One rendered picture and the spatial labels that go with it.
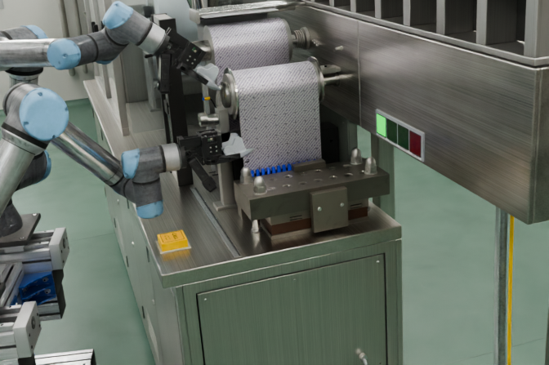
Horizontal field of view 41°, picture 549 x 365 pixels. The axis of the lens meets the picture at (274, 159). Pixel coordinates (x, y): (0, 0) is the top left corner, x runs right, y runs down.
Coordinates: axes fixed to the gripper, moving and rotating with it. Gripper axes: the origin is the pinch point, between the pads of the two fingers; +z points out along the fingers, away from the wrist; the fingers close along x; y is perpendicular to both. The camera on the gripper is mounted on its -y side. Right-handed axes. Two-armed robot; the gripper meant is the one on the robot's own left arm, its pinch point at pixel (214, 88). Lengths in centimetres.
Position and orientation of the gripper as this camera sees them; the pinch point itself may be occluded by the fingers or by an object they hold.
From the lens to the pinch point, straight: 205.7
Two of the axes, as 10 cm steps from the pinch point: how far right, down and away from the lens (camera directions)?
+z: 7.7, 4.8, 4.2
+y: 5.5, -8.3, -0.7
